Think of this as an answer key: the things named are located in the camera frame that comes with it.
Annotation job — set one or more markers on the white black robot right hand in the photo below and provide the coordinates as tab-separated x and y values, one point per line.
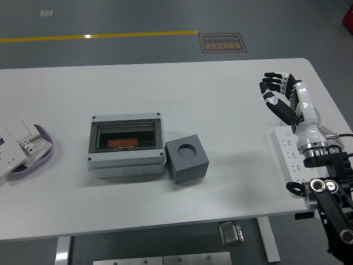
307	121

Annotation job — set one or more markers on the grey cube with round hole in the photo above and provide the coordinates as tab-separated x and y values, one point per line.
190	171

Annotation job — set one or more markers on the transparent hinged box lid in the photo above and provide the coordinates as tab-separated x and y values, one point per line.
124	128

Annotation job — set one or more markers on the orange cylinder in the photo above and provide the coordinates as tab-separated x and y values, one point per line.
121	143

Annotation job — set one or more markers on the grey electrical enclosure box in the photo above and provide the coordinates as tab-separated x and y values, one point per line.
124	165

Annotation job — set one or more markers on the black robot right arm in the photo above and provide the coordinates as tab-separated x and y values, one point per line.
331	198

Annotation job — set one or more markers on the black under-table control box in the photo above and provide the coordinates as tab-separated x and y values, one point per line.
303	216

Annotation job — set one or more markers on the white power strip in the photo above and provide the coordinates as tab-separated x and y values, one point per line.
286	154

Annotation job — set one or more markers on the red object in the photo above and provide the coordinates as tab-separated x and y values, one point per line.
348	18

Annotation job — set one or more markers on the brown floor sign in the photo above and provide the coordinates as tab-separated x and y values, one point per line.
222	43

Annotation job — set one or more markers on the white table leg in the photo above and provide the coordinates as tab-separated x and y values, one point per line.
269	243
63	251

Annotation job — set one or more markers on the silver metal block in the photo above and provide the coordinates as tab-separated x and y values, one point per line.
230	236

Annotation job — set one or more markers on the yellow floor tape line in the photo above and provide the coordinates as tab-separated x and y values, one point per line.
110	35

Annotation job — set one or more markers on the purple oval tray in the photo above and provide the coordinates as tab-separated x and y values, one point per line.
47	156

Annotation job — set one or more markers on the white socket module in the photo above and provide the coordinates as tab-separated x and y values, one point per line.
34	149

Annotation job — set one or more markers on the small metal floor plate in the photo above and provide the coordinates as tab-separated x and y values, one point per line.
46	13

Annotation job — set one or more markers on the large white socket panel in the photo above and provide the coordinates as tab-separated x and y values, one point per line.
9	157

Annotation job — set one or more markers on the metal base plate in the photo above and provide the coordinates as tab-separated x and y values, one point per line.
162	260

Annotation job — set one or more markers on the white switch plate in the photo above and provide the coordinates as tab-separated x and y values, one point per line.
19	129

